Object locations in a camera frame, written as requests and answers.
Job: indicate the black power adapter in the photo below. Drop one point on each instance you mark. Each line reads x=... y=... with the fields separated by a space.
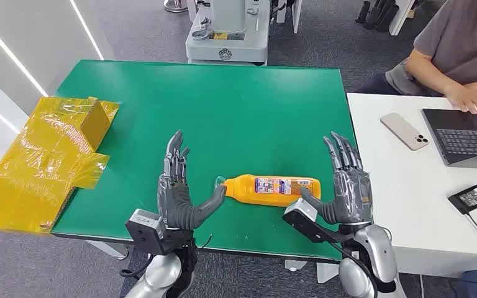
x=473 y=198

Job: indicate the green table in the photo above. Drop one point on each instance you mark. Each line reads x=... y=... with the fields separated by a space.
x=230 y=123

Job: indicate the dark grey laptop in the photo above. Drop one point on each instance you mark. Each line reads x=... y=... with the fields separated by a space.
x=460 y=140

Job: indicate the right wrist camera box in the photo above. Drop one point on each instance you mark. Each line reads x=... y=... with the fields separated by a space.
x=300 y=212

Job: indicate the white furniture panel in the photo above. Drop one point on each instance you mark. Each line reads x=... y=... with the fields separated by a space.
x=295 y=12

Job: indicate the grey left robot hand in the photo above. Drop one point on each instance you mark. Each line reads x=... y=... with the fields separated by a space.
x=177 y=205

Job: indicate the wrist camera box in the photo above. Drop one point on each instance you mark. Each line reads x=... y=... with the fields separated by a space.
x=144 y=234
x=300 y=212

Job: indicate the yellow taped cardboard box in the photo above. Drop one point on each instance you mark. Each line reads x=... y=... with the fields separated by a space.
x=37 y=164

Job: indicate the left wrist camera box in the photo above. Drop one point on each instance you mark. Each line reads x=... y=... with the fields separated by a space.
x=144 y=234

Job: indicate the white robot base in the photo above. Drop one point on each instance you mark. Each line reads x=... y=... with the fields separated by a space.
x=230 y=45

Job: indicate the person's hand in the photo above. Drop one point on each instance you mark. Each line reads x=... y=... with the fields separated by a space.
x=469 y=96

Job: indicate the orange plastic bottle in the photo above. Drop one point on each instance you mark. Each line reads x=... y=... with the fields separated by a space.
x=244 y=193

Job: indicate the black chair legs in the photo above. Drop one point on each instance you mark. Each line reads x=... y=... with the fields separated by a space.
x=380 y=14

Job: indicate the metal stand base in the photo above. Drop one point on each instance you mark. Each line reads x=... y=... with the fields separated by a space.
x=175 y=5

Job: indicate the white cabinet panel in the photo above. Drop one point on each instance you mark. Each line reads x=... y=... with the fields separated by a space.
x=399 y=18

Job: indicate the person's forearm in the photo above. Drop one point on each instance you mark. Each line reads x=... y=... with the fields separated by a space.
x=427 y=72

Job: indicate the beige smartphone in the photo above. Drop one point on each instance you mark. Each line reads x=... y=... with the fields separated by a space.
x=403 y=130

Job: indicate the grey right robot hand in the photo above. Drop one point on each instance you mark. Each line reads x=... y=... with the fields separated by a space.
x=351 y=197

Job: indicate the person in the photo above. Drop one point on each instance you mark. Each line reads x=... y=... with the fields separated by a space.
x=460 y=37

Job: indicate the white desk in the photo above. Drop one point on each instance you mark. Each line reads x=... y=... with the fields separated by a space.
x=411 y=197

